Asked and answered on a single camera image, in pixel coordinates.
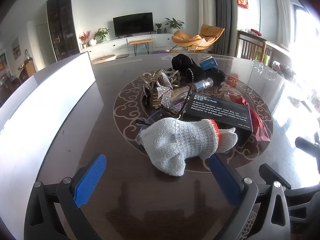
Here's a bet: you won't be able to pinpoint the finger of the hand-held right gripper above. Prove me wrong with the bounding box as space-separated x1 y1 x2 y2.
259 164 320 207
295 136 320 154

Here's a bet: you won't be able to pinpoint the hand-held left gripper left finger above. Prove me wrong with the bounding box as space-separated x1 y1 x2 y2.
24 154 107 240

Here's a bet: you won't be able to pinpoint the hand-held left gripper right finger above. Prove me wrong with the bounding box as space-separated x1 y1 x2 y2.
209 152 292 240

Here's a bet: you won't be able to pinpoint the grey knit glove orange cuff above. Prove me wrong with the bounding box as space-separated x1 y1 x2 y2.
141 118 221 177

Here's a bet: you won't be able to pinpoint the white storage box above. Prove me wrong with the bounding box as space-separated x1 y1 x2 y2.
0 51 104 205

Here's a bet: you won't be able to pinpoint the rhinestone bow hair clip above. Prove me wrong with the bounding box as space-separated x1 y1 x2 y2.
141 69 177 112

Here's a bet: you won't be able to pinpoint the blue and white carton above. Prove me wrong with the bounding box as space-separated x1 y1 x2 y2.
199 57 217 71

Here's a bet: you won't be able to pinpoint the black scrunchie with white trim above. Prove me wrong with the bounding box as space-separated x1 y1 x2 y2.
171 54 208 80

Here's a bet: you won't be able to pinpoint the dark patterned glass desktop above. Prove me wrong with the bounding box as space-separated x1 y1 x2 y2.
0 52 320 240

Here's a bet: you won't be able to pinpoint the white knit glove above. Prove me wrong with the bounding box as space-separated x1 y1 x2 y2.
217 127 238 153

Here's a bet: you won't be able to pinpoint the red foil packet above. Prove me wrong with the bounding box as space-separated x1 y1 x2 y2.
227 92 271 142

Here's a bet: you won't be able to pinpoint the black printed box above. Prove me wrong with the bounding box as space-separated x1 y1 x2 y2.
180 92 253 147

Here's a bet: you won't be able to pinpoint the clear plastic goggles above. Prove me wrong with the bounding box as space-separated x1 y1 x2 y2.
135 106 183 145

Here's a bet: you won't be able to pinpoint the clear acrylic stand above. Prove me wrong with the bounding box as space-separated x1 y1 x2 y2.
252 62 277 80

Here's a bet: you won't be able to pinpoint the glass vial bottle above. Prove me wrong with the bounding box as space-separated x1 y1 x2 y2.
192 78 213 92

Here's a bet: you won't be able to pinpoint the black sparkly scrunchie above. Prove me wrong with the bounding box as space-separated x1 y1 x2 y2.
201 68 225 85

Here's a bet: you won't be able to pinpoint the wooden dining chairs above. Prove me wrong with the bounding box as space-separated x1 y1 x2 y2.
237 30 292 67

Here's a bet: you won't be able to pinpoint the rhinestone barrette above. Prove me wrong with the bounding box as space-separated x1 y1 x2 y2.
164 68 182 87

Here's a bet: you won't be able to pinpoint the round beige floor cushion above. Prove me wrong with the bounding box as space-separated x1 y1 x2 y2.
92 54 117 62

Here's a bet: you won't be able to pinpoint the wooden side cabinet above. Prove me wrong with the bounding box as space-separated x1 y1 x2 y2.
17 50 35 83

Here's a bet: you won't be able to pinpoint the white sheer curtain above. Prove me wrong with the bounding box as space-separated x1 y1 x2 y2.
276 0 297 53

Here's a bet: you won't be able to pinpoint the white door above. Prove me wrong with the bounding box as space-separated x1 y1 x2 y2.
35 24 50 68

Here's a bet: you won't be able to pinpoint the red flower bouquet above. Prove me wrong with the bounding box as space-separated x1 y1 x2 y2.
79 31 92 48

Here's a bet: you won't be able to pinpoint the orange lounge chair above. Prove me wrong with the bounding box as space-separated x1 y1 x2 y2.
171 24 225 53

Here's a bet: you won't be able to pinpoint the bushy green potted plant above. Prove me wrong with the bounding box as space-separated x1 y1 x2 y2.
94 27 110 42

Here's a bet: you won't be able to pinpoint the wooden bench with black legs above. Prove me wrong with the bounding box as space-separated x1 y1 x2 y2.
129 39 153 55

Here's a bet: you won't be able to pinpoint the white television cabinet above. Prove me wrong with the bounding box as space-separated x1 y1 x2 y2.
80 33 180 58

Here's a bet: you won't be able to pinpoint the dark glass bookcase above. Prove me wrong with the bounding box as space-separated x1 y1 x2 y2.
46 0 80 62

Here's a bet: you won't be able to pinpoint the grey curtain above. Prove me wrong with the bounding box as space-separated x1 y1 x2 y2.
206 0 238 57

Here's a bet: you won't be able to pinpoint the black flat television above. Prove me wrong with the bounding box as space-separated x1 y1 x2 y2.
113 12 154 37

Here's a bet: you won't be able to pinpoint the large leafy potted plant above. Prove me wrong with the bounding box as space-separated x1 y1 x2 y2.
164 17 185 33

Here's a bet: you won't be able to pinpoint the white standing air conditioner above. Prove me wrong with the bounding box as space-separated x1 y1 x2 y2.
197 0 217 28

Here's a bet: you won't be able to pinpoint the thin dark frame eyeglasses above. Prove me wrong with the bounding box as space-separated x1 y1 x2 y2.
159 85 194 118

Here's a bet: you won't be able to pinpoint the framed wall picture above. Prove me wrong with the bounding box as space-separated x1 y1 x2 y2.
12 37 22 60

